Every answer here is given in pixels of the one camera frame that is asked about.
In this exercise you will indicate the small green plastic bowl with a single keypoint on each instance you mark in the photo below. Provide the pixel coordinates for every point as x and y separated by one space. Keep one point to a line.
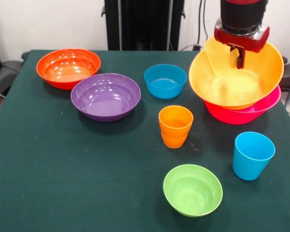
192 193

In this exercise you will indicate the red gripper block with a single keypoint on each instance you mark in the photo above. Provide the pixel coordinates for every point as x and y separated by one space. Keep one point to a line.
244 42

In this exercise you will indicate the large orange plastic bowl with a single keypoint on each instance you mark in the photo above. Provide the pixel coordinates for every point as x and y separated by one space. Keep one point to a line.
263 77

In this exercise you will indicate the blue plastic cup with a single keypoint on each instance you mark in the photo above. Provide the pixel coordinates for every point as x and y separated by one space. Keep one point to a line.
252 162

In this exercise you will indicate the small blue plastic bowl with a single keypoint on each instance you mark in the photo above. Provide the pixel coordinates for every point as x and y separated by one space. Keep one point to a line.
165 82

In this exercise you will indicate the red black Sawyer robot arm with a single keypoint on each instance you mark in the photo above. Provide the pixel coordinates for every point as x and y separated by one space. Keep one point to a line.
241 14

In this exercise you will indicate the large pink plastic bowl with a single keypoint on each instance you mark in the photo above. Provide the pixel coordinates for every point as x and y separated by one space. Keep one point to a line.
232 116

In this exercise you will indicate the red plastic bowl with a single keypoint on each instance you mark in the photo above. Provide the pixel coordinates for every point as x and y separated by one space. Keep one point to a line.
67 65

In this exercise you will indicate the pale yellow-green plastic cup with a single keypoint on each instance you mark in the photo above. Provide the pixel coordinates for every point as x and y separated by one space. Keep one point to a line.
220 60

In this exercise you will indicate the purple plastic bowl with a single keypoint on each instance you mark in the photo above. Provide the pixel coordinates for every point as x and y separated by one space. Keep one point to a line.
106 99

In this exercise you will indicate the orange plastic cup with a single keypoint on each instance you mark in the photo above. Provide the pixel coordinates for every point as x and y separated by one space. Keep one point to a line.
175 141
176 123

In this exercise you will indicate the dark green table cloth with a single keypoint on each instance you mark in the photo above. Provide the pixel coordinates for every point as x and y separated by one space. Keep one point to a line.
26 181

